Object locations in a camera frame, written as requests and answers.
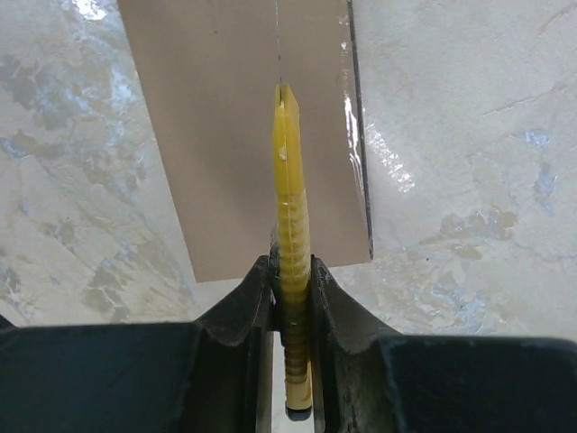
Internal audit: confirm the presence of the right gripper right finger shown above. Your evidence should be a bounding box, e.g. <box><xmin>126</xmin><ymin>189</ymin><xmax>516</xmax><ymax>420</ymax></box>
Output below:
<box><xmin>310</xmin><ymin>259</ymin><xmax>576</xmax><ymax>432</ymax></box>

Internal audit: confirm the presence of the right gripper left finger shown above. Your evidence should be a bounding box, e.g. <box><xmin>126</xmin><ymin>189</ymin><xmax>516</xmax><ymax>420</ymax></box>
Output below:
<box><xmin>1</xmin><ymin>257</ymin><xmax>273</xmax><ymax>432</ymax></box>

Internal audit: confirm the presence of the brown cardboard express box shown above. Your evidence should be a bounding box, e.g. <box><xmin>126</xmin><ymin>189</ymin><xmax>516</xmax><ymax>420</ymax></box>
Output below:
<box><xmin>119</xmin><ymin>1</ymin><xmax>372</xmax><ymax>282</ymax></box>

